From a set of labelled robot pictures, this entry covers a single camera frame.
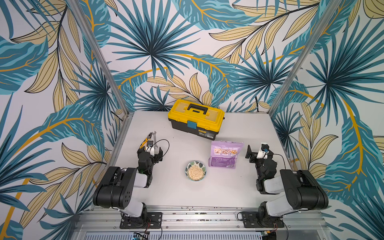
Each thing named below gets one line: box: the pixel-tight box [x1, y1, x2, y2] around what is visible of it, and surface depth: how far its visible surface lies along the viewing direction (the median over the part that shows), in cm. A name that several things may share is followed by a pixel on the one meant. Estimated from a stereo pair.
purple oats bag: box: [208, 140, 244, 169], surface depth 83 cm
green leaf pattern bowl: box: [185, 160, 207, 182], surface depth 88 cm
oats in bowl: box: [188, 165, 204, 181], surface depth 87 cm
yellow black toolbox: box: [167, 99, 226, 141], surface depth 99 cm
